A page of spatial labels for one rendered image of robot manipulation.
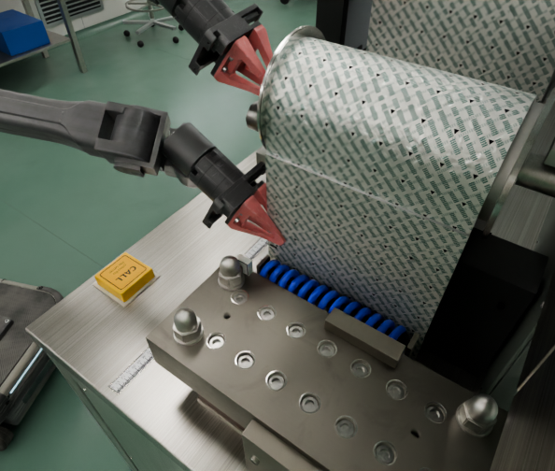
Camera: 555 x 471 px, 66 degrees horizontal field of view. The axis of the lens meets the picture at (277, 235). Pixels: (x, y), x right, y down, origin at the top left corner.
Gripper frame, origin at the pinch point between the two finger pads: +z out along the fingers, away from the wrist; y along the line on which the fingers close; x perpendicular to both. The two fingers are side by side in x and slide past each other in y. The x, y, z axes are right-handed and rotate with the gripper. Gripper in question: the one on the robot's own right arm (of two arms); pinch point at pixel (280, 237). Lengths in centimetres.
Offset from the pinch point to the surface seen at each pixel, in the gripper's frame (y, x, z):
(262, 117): 0.6, 14.7, -10.3
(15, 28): -115, -204, -229
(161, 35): -239, -242, -207
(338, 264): 0.3, 5.0, 7.5
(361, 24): -42.3, 5.6, -16.1
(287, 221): 0.2, 3.9, -0.8
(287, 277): 2.9, -1.5, 4.3
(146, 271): 7.7, -24.2, -12.7
